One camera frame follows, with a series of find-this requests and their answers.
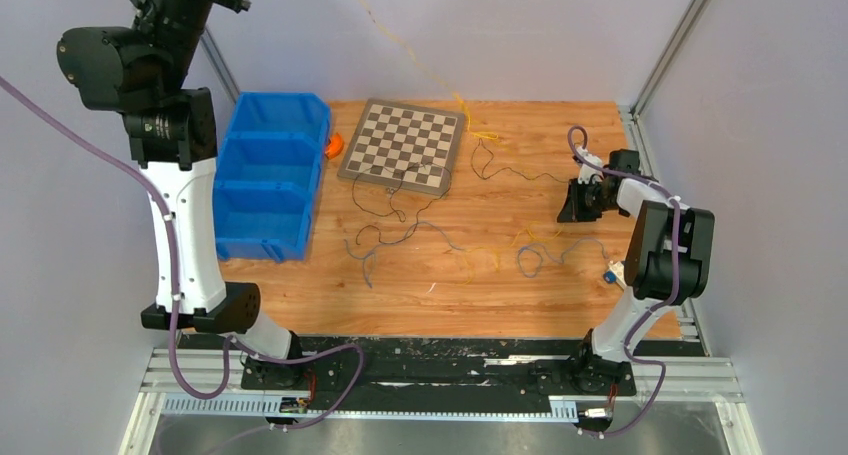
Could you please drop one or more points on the white blue toy block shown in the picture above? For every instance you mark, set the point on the white blue toy block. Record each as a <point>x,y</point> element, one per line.
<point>614,273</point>

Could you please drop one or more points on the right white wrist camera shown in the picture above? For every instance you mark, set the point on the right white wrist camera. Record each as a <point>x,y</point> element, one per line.
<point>589,167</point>

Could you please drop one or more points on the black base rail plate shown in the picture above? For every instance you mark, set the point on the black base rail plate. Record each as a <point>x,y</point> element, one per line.
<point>441,375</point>

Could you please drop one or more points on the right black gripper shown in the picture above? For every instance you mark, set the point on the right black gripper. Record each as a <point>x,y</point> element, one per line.
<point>573,210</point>

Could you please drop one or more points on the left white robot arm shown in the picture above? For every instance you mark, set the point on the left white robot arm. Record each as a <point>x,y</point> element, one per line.
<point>139,72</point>

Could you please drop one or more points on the orange small object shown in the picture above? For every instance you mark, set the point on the orange small object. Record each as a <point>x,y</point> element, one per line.
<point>335,146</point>

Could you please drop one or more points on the checkerboard calibration board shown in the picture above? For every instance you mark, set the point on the checkerboard calibration board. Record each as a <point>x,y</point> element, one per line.
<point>403,146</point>

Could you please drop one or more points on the blue plastic bin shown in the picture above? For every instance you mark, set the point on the blue plastic bin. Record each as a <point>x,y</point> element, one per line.
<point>268,176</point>

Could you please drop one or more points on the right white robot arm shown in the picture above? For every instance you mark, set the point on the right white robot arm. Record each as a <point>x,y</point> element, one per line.
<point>668,258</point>

